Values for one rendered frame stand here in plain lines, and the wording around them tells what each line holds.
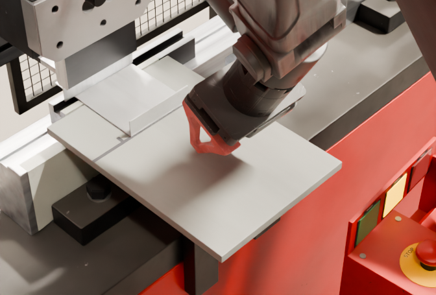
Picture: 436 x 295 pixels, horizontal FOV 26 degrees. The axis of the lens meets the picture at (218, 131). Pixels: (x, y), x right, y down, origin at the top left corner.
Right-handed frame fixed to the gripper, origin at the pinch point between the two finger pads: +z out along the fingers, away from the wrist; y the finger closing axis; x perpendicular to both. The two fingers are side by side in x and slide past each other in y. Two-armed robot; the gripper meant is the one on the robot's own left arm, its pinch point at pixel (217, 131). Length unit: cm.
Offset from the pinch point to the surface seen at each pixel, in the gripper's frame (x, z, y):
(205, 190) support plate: 4.1, 1.5, 4.5
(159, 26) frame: -47, 107, -75
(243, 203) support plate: 7.5, -0.4, 3.1
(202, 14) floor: -57, 150, -119
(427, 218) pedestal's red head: 22.3, 19.7, -30.1
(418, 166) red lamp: 16.1, 14.7, -30.5
